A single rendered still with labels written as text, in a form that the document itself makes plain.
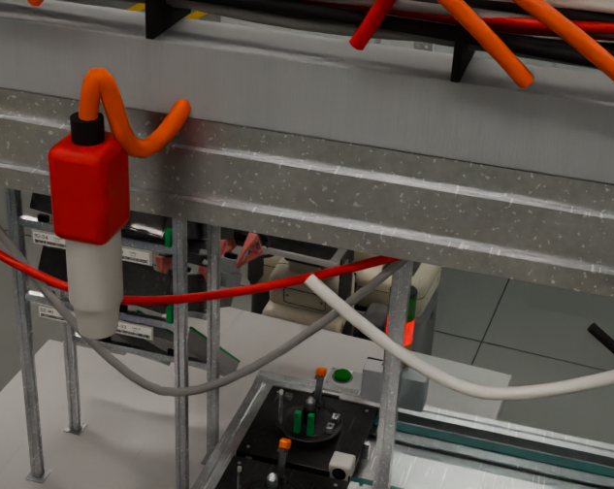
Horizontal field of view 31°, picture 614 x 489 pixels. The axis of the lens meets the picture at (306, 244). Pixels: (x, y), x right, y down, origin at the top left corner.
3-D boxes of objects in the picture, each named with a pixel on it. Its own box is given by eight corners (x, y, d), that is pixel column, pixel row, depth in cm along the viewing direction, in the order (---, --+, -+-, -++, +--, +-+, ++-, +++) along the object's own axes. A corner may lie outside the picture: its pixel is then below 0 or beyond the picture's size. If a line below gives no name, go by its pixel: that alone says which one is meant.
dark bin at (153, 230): (177, 223, 233) (185, 189, 232) (232, 240, 228) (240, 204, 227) (102, 221, 207) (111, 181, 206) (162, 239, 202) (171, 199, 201)
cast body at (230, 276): (223, 280, 250) (229, 250, 249) (240, 285, 249) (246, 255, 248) (204, 282, 243) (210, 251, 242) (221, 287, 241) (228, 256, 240)
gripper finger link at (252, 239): (242, 259, 241) (261, 227, 246) (213, 251, 244) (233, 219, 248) (248, 278, 246) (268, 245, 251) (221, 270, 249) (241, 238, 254)
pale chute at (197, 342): (181, 362, 251) (189, 343, 252) (233, 379, 246) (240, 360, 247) (128, 329, 226) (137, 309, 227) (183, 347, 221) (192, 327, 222)
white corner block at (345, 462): (333, 465, 228) (334, 449, 226) (355, 470, 227) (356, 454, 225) (327, 479, 224) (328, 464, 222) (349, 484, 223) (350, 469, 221)
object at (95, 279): (129, 260, 99) (121, 17, 88) (214, 277, 97) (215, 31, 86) (57, 340, 87) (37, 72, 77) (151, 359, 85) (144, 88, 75)
